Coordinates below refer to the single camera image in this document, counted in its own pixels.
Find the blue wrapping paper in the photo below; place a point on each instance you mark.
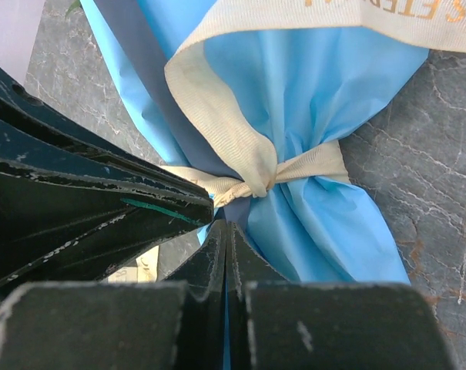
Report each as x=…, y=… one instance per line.
x=306, y=115

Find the artificial flower bouquet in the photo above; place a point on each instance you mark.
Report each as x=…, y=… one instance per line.
x=73, y=6

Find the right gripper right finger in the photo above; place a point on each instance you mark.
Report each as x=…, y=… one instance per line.
x=277, y=324

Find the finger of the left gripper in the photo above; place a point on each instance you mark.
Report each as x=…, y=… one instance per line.
x=80, y=221
x=39, y=120

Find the cream ribbon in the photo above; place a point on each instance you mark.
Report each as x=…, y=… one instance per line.
x=255, y=96

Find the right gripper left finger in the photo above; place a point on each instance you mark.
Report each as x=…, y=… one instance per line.
x=177, y=323

